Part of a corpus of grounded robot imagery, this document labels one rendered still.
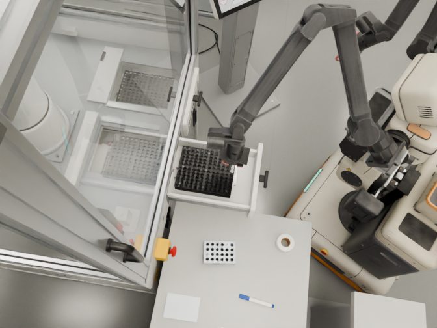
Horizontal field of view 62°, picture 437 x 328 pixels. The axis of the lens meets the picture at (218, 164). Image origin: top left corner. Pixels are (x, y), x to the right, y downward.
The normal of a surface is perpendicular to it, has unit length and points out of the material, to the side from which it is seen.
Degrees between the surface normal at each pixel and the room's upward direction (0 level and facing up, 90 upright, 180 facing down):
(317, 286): 0
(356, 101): 54
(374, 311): 0
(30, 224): 90
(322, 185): 0
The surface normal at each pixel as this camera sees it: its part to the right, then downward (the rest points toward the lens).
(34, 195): 0.99, 0.16
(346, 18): -0.07, 0.53
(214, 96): -0.03, -0.33
